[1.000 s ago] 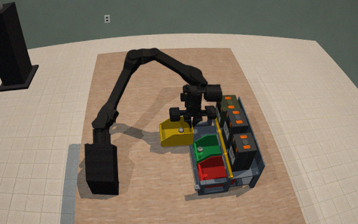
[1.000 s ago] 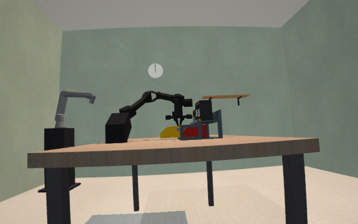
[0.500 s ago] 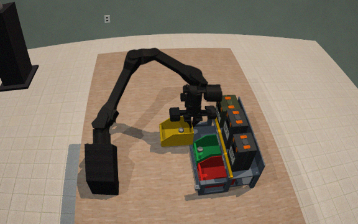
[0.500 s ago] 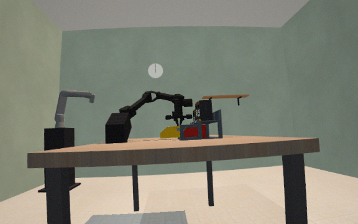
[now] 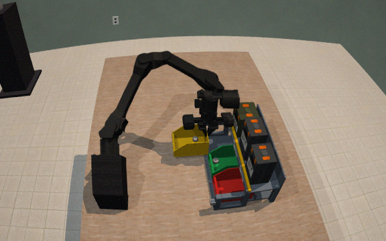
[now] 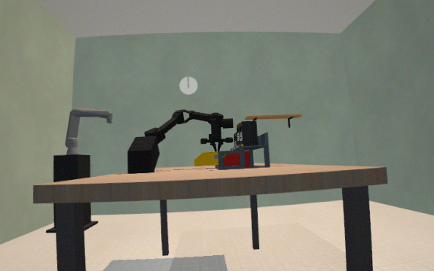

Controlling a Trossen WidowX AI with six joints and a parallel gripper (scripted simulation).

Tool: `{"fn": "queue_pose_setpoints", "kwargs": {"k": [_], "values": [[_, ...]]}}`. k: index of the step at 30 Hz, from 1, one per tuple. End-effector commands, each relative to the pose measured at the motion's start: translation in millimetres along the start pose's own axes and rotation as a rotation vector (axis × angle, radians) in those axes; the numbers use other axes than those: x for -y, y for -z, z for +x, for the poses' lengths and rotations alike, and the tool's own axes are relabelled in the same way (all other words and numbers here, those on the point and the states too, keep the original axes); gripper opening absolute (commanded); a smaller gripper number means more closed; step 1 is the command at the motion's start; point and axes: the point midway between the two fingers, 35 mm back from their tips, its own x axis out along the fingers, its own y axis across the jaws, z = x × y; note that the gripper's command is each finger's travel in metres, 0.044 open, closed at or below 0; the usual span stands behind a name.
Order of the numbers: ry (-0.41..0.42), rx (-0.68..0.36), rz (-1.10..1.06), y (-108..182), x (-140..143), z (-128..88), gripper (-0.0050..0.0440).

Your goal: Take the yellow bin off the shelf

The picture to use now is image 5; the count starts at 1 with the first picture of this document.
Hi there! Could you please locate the green open bin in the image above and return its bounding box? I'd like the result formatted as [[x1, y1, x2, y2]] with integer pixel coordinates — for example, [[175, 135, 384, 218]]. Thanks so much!
[[208, 145, 239, 178]]

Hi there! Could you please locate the red open bin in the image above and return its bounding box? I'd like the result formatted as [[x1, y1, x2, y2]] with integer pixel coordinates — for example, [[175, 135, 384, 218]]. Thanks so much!
[[212, 167, 244, 202]]

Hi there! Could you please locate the olive green tool case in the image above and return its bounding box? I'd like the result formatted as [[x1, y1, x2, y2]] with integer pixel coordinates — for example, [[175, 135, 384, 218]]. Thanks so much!
[[233, 102, 260, 138]]

